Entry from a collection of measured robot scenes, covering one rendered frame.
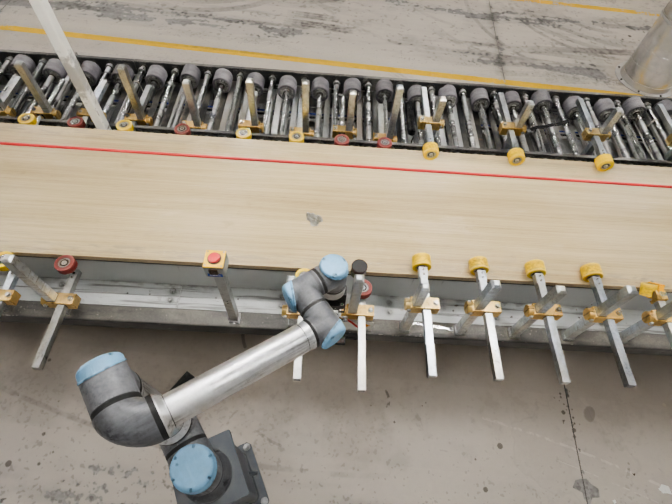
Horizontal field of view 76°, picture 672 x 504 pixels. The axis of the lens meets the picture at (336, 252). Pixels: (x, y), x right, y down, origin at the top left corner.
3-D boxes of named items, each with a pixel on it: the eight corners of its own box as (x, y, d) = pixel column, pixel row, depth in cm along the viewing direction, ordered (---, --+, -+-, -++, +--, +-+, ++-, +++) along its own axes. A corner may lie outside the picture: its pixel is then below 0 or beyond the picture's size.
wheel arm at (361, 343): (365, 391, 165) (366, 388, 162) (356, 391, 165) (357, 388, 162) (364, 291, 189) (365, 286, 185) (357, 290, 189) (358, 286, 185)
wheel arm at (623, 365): (632, 387, 161) (638, 385, 158) (623, 387, 161) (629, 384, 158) (593, 272, 188) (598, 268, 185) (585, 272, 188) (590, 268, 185)
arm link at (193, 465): (191, 506, 152) (179, 504, 138) (171, 462, 159) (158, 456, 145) (230, 479, 158) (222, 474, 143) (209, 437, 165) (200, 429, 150)
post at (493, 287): (461, 336, 195) (502, 287, 155) (454, 335, 195) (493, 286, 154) (460, 328, 197) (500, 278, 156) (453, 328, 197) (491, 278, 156)
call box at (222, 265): (226, 278, 152) (222, 267, 145) (206, 277, 152) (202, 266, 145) (229, 261, 156) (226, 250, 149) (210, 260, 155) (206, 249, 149)
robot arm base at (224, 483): (238, 488, 165) (234, 487, 156) (189, 513, 159) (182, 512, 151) (223, 440, 173) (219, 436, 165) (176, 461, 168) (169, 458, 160)
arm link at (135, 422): (103, 465, 91) (353, 324, 122) (84, 414, 96) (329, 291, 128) (115, 476, 100) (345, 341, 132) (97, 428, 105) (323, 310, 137)
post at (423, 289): (405, 337, 199) (430, 290, 158) (397, 337, 199) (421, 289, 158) (404, 330, 201) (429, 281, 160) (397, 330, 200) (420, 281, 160)
